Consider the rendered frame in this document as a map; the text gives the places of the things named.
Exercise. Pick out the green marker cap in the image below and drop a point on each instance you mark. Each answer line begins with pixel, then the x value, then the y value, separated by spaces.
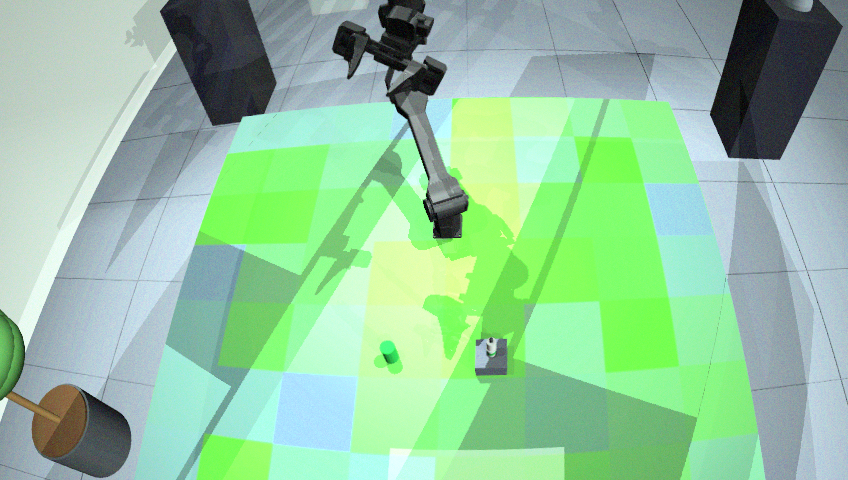
pixel 389 352

